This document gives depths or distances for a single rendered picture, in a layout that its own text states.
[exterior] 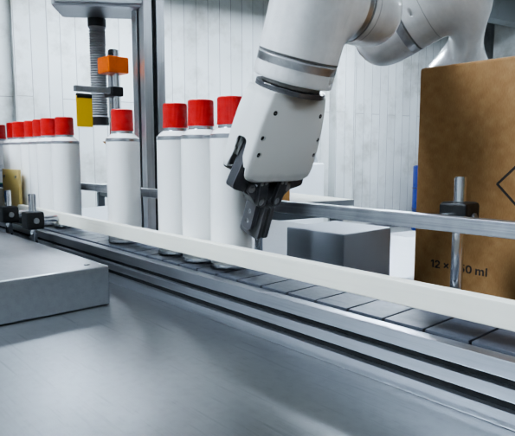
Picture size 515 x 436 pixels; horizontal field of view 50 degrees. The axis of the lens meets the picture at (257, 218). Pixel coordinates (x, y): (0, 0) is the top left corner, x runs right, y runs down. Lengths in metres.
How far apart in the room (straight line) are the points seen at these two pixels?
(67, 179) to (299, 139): 0.58
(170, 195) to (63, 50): 5.02
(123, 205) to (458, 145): 0.48
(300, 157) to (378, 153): 6.99
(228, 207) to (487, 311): 0.33
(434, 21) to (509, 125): 0.35
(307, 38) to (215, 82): 5.68
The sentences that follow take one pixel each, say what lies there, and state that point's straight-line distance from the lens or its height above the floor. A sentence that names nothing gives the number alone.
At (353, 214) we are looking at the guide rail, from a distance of 0.58.
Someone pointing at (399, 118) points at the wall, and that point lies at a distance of 7.86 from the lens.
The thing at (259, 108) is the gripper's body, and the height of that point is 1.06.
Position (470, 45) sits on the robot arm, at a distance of 0.98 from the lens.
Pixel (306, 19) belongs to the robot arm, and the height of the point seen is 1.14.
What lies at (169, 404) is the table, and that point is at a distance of 0.44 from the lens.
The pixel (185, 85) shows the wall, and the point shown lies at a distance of 6.07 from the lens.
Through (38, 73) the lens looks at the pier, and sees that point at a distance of 5.51.
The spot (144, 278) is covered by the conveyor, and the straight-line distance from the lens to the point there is 0.75.
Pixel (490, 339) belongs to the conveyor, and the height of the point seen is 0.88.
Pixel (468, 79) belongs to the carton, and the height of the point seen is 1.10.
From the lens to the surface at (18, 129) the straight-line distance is 1.27.
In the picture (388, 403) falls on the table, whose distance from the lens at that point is 0.45.
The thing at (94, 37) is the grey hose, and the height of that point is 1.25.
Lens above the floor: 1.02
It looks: 7 degrees down
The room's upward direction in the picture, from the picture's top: straight up
